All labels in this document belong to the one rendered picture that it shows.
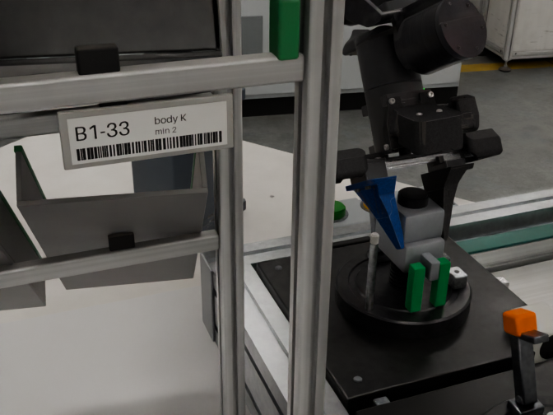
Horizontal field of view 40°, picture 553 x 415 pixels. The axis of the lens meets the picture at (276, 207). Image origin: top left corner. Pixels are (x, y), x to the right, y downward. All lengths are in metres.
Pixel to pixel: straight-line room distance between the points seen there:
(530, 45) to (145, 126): 4.71
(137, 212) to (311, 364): 0.17
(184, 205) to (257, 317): 0.26
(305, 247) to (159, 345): 0.50
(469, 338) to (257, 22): 3.16
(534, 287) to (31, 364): 0.60
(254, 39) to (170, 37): 3.42
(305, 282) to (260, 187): 0.83
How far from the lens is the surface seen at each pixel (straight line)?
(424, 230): 0.75
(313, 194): 0.44
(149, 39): 0.43
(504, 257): 1.00
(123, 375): 0.89
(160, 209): 0.57
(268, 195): 1.26
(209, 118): 0.40
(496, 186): 3.41
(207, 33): 0.43
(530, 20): 4.99
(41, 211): 0.56
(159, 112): 0.39
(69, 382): 0.90
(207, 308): 0.92
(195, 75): 0.39
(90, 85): 0.38
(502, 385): 0.73
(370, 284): 0.74
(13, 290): 0.71
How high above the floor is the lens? 1.43
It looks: 28 degrees down
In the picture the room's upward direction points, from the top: 1 degrees clockwise
